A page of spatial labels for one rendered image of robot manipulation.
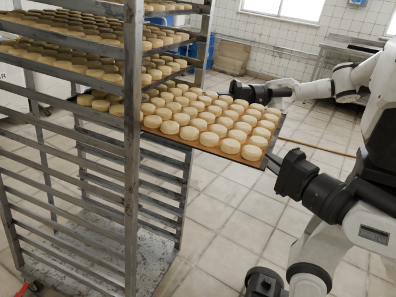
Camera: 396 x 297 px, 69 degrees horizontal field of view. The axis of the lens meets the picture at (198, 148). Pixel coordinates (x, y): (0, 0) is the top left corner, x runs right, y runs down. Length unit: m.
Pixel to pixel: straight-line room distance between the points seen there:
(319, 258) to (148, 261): 0.87
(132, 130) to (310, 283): 0.71
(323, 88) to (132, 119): 0.74
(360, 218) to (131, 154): 0.53
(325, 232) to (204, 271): 0.98
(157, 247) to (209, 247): 0.38
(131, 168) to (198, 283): 1.04
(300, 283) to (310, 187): 0.48
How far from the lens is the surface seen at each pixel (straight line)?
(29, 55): 1.01
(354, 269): 2.14
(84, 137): 0.90
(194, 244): 1.87
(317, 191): 0.63
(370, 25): 5.21
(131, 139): 0.75
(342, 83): 1.17
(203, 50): 1.08
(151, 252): 1.62
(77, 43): 0.81
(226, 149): 0.71
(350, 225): 0.60
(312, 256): 1.03
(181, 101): 0.93
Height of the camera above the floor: 1.40
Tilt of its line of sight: 30 degrees down
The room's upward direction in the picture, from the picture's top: 8 degrees clockwise
